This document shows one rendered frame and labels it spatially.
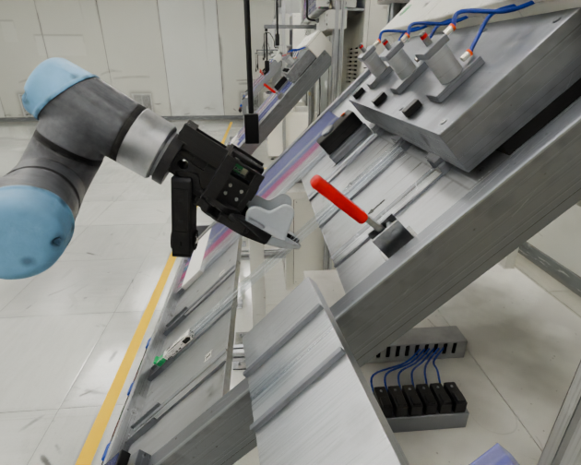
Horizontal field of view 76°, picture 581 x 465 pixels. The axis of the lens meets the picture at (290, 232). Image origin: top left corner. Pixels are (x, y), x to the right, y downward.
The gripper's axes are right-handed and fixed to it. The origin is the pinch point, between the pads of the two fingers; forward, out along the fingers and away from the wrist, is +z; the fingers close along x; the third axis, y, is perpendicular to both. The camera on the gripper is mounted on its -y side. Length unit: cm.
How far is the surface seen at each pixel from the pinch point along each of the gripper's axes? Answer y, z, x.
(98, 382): -119, -7, 72
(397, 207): 13.8, 3.9, -11.0
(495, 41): 31.4, 1.4, -10.0
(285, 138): -38, 62, 445
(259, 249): -38, 20, 83
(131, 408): -31.3, -7.1, -7.2
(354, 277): 6.2, 2.3, -16.0
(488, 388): -6, 50, 2
